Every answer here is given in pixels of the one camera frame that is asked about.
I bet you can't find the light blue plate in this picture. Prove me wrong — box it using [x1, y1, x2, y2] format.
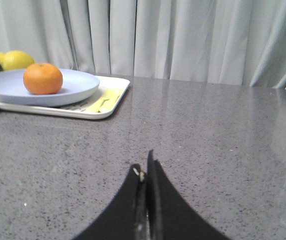
[0, 69, 100, 107]

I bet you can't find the yellow plastic spoon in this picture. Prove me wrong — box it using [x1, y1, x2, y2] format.
[99, 88, 123, 113]

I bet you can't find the orange fruit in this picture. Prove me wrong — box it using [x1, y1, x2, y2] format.
[23, 63, 63, 95]

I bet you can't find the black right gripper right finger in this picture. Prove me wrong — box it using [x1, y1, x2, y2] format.
[146, 150, 228, 240]

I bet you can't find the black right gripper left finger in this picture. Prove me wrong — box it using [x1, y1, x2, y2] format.
[75, 164, 147, 240]

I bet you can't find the grey curtain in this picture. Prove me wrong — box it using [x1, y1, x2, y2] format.
[0, 0, 286, 88]

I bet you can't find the cream white tray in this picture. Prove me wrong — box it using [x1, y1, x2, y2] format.
[0, 76, 130, 120]

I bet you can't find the yellow plastic fork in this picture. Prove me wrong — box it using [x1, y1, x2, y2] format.
[85, 89, 114, 113]

